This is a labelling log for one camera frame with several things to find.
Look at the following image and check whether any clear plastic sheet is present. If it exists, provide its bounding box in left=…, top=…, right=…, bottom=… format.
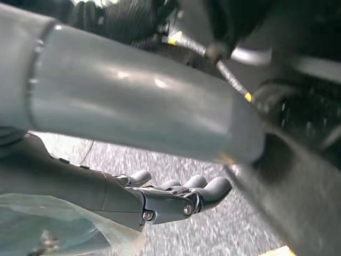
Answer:
left=0, top=193, right=147, bottom=256

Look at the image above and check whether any silver rod with yellow marks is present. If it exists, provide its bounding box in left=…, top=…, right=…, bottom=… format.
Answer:
left=167, top=30, right=253, bottom=104

